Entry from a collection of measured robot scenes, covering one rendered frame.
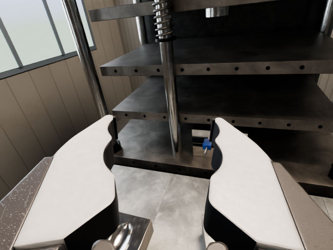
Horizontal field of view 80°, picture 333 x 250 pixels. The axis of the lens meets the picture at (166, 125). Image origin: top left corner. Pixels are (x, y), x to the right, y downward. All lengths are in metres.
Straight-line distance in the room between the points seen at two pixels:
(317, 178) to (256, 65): 0.58
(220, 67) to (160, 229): 0.68
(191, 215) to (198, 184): 0.16
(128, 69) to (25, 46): 1.54
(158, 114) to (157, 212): 0.48
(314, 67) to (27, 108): 2.32
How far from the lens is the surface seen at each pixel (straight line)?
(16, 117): 2.41
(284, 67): 0.91
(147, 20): 1.75
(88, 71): 1.08
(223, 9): 1.14
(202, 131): 1.03
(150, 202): 0.93
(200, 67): 0.91
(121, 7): 1.02
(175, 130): 1.02
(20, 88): 2.41
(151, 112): 1.07
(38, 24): 2.54
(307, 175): 1.14
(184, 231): 0.84
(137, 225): 0.79
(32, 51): 2.46
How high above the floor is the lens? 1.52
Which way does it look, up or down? 31 degrees down
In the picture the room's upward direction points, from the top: 7 degrees counter-clockwise
